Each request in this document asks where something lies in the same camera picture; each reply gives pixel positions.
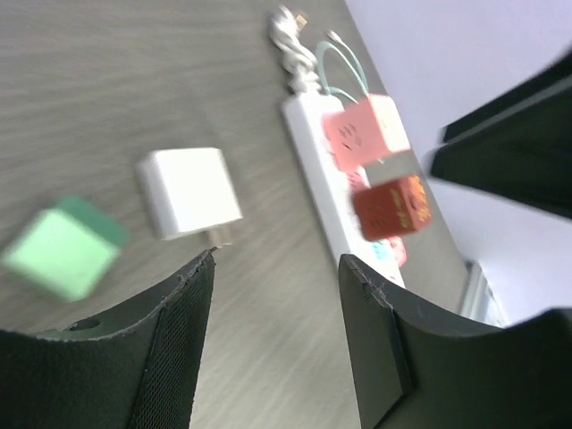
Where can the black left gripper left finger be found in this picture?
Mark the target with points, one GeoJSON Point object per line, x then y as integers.
{"type": "Point", "coordinates": [134, 365]}

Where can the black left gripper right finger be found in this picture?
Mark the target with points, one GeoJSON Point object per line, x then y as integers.
{"type": "Point", "coordinates": [417, 365]}

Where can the green USB charger plug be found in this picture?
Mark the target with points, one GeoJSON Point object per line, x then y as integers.
{"type": "Point", "coordinates": [67, 249]}

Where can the brown cube adapter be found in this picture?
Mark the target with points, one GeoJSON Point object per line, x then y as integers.
{"type": "Point", "coordinates": [394, 208]}

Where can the white USB wall charger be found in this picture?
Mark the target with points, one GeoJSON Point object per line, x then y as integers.
{"type": "Point", "coordinates": [189, 191]}

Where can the white power strip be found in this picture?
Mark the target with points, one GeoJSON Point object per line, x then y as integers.
{"type": "Point", "coordinates": [329, 187]}

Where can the pink small plug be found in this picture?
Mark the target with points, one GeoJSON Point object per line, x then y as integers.
{"type": "Point", "coordinates": [358, 180]}

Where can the pink cube adapter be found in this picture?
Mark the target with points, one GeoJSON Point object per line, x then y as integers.
{"type": "Point", "coordinates": [365, 132]}

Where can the aluminium right frame post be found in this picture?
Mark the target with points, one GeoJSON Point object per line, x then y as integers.
{"type": "Point", "coordinates": [479, 302]}

